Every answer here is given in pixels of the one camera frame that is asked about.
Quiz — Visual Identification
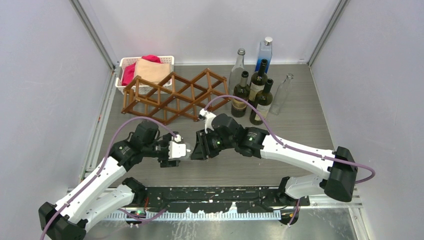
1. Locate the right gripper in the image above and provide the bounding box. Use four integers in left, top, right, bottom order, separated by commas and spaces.
190, 127, 236, 161

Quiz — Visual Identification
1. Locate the brown wooden wine rack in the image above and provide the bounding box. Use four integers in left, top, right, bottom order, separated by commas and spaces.
121, 68, 230, 125

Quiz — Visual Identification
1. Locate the dark wine bottle silver cap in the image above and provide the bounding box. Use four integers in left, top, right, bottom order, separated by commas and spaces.
231, 70, 250, 118

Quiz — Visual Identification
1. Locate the dark wine bottle black neck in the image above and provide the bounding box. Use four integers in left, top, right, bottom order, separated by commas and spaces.
249, 78, 274, 126

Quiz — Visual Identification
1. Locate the small clear glass bottle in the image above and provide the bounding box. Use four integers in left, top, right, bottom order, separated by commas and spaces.
269, 73, 294, 115

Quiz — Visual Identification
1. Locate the dark green wine bottle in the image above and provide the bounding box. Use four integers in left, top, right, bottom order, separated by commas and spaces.
248, 58, 268, 105

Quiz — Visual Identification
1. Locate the blue square glass bottle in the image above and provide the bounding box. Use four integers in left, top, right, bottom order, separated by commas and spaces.
255, 36, 273, 74

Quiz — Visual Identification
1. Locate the clear bottle gold black cap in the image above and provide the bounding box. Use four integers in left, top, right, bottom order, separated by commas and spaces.
185, 142, 195, 159

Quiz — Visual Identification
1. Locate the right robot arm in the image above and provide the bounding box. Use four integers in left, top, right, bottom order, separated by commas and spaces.
190, 112, 358, 206

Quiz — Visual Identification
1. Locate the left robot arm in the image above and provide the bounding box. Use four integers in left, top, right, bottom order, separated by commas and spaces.
38, 117, 192, 240

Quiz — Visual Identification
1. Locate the beige folded cloth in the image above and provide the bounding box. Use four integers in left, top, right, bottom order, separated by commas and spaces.
133, 58, 171, 84

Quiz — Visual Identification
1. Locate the red cloth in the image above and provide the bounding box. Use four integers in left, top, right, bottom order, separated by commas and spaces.
121, 55, 162, 86

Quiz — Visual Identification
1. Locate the white plastic basket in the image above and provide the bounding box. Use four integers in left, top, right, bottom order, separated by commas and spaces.
115, 55, 175, 94

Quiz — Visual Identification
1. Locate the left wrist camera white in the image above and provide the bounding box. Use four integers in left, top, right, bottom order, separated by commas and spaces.
169, 134, 191, 161

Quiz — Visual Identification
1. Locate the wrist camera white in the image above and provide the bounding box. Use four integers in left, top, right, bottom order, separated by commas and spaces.
198, 108, 216, 134
169, 134, 191, 161

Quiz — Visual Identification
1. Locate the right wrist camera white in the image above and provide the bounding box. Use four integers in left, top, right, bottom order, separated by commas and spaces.
198, 108, 216, 134

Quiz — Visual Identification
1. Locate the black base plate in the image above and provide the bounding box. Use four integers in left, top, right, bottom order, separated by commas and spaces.
113, 186, 311, 214

